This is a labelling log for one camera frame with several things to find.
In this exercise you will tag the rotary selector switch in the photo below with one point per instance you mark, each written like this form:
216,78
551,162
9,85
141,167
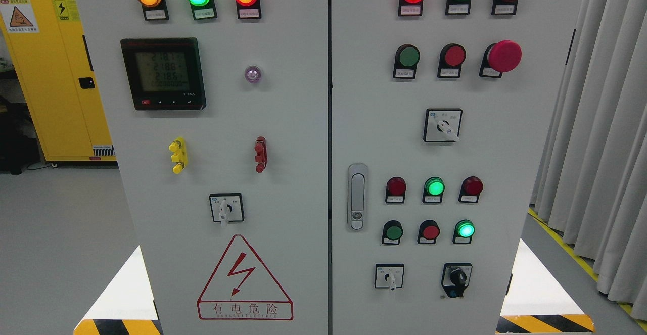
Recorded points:
227,208

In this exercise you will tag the red terminal connector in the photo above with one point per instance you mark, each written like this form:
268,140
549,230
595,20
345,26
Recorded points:
261,157

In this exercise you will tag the dark red indicator lamp left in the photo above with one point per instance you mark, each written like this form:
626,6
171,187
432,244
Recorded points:
395,191

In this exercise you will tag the dark red indicator lamp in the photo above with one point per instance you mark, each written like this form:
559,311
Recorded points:
470,190
395,191

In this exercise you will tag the green push button lower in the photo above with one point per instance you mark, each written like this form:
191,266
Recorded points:
392,233

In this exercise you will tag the small purple indicator lens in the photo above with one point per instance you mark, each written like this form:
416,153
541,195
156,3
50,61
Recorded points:
253,74

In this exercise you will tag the green lit lamp middle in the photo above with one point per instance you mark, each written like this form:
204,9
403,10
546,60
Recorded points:
433,190

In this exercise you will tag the upper right rotary selector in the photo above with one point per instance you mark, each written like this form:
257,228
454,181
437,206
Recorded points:
442,125

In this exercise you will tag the green push button upper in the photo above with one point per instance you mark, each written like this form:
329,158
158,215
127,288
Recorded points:
406,60

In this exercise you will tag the grey left cabinet door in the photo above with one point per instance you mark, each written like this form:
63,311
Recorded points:
285,206

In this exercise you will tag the grey cabinet door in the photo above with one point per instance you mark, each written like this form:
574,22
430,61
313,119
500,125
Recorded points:
379,121
285,206

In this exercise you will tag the red push button lower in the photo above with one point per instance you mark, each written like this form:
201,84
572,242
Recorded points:
428,232

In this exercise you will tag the red push button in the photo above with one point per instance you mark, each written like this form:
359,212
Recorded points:
451,58
428,232

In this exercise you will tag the lower white rotary selector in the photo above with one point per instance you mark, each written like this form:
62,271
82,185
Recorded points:
389,276

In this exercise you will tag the grey right cabinet door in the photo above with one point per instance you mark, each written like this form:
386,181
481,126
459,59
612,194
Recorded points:
379,121

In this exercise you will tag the yellow terminal connector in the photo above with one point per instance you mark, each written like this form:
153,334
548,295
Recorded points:
178,148

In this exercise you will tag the dark red indicator lamp right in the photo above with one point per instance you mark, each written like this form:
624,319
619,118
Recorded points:
470,190

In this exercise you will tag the red electric danger sticker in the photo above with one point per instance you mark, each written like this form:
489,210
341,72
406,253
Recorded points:
241,287

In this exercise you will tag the green lit push button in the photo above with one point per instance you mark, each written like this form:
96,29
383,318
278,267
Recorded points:
463,232

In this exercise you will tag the red push button upper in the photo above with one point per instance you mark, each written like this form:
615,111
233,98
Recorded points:
451,58

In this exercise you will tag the red lit indicator lamp left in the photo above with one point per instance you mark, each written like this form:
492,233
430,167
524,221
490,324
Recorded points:
248,9

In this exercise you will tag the black digital power meter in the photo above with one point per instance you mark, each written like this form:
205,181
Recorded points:
164,73

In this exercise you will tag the red emergency stop mushroom button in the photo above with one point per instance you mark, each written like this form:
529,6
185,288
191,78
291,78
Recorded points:
499,58

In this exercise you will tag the orange indicator lamp top left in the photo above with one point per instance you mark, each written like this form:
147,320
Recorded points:
154,9

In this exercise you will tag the right striped cabinet base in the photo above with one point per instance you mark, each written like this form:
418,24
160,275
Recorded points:
536,303

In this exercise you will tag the striped cabinet base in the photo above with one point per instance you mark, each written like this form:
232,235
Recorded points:
536,303
126,306

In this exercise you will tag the grey curtain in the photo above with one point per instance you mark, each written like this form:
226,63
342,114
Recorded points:
592,179

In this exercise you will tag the left striped cabinet base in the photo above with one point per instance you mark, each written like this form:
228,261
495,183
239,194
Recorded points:
126,306

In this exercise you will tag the yellow safety storage cabinet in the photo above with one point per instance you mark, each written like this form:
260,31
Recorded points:
47,44

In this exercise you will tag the silver door handle lock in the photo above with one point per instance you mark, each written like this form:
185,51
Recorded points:
356,189

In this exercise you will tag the black knob selector switch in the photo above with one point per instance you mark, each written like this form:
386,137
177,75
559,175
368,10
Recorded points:
456,278

